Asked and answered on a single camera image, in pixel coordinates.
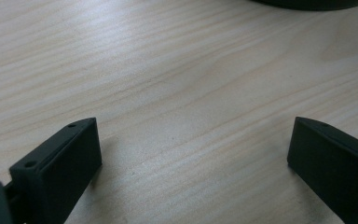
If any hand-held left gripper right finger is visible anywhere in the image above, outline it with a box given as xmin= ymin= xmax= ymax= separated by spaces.
xmin=286 ymin=116 xmax=358 ymax=224

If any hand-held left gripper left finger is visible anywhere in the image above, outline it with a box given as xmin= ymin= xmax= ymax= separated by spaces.
xmin=3 ymin=117 xmax=103 ymax=224

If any dark round object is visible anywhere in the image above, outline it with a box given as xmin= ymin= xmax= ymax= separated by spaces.
xmin=249 ymin=0 xmax=358 ymax=12

